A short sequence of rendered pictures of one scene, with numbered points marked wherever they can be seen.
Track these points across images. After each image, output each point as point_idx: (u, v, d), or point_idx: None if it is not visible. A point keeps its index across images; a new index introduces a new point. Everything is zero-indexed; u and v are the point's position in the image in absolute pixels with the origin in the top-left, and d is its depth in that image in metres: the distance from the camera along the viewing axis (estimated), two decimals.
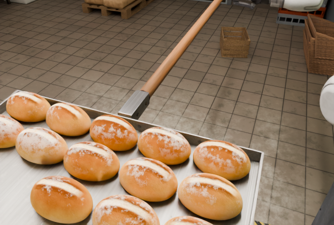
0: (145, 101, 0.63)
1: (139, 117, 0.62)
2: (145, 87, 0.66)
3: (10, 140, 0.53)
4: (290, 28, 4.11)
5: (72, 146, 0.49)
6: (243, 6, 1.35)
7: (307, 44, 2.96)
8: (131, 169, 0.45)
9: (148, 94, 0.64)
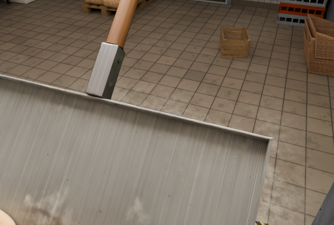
0: (117, 60, 0.47)
1: (116, 83, 0.49)
2: (113, 35, 0.48)
3: None
4: (290, 28, 4.11)
5: None
6: None
7: (307, 44, 2.96)
8: None
9: (118, 48, 0.47)
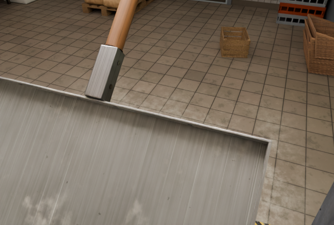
0: (116, 62, 0.47)
1: (115, 85, 0.49)
2: (112, 37, 0.48)
3: None
4: (290, 28, 4.11)
5: None
6: None
7: (307, 44, 2.96)
8: None
9: (117, 50, 0.47)
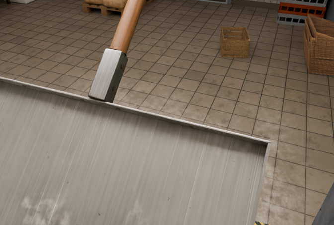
0: (120, 65, 0.49)
1: (118, 87, 0.50)
2: (117, 41, 0.49)
3: None
4: (290, 28, 4.11)
5: None
6: None
7: (307, 44, 2.96)
8: None
9: (121, 54, 0.49)
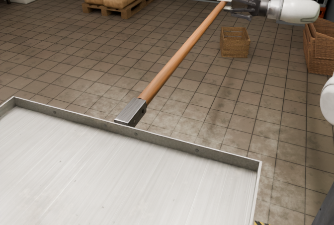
0: (142, 109, 0.63)
1: (135, 125, 0.61)
2: (142, 95, 0.66)
3: None
4: (290, 28, 4.11)
5: None
6: (241, 17, 1.37)
7: (307, 44, 2.96)
8: None
9: (145, 102, 0.64)
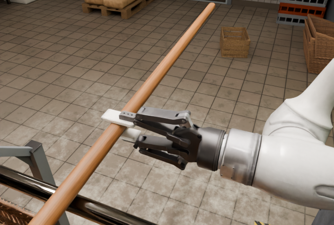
0: None
1: None
2: None
3: None
4: (290, 28, 4.11)
5: None
6: (162, 160, 0.57)
7: (307, 44, 2.96)
8: None
9: None
